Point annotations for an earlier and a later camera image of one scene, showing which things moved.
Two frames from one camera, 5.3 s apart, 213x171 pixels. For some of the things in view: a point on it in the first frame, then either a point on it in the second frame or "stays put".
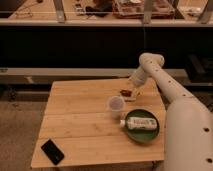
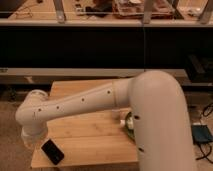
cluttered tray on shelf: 135,9 stays put
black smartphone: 52,151 stays put
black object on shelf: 100,9 stays put
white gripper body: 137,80 → 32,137
